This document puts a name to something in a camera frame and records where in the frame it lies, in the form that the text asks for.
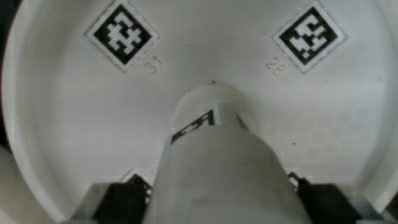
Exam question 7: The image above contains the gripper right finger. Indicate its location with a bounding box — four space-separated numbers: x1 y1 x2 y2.
287 171 388 224

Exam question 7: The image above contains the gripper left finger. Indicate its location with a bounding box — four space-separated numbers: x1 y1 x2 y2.
70 173 157 224

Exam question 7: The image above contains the white cylindrical table leg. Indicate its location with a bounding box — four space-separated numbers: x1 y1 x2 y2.
144 85 311 224

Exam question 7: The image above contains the white round table top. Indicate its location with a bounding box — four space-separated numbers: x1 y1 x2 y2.
2 0 398 224

